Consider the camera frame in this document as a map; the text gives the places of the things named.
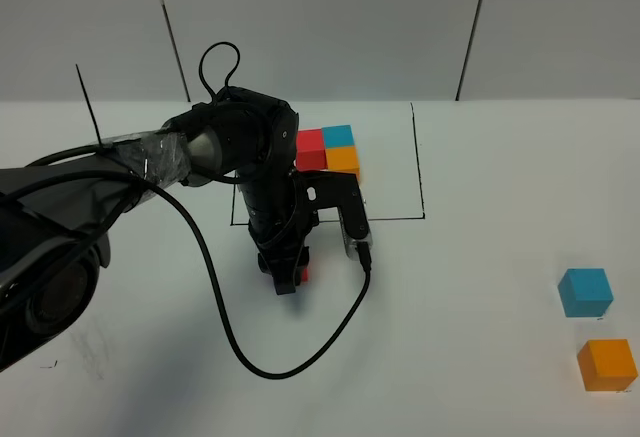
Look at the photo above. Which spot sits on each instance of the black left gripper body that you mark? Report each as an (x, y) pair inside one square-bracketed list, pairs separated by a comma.
[(275, 223)]

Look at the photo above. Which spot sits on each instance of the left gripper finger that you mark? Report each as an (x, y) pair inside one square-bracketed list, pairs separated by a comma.
[(283, 272), (296, 275)]

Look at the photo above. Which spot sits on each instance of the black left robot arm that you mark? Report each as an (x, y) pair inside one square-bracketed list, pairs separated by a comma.
[(56, 212)]

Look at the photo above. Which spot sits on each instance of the red template cube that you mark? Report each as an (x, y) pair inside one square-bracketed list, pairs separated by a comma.
[(310, 148)]

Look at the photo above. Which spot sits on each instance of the orange template cube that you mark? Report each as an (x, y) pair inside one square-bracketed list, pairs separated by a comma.
[(343, 159)]

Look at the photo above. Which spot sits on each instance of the blue template cube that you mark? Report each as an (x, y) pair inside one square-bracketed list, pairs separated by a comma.
[(338, 136)]

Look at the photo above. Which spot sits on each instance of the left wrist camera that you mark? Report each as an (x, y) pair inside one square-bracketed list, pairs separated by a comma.
[(320, 190)]

